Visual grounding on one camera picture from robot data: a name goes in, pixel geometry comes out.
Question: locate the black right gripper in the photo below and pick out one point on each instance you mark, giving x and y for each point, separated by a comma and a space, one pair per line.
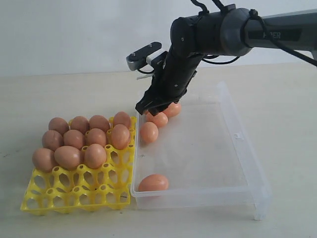
169, 84

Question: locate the brown egg second row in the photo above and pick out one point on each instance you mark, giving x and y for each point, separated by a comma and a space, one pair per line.
68, 157
160, 120

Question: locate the brown egg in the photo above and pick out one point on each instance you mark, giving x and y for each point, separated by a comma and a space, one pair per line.
74, 138
96, 136
173, 110
52, 140
95, 156
154, 182
120, 136
43, 159

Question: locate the brown egg placed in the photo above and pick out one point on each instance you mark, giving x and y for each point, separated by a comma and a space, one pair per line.
80, 124
58, 124
100, 122

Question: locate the clear plastic container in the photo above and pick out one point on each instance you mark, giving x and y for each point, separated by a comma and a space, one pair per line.
205, 154

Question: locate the yellow plastic egg tray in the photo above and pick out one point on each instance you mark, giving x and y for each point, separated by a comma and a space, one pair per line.
84, 188

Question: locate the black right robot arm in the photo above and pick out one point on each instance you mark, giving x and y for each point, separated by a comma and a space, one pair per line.
230, 32

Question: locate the brown egg left column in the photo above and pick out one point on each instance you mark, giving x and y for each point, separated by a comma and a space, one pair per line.
149, 132

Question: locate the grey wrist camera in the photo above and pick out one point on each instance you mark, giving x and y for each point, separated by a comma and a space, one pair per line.
138, 59

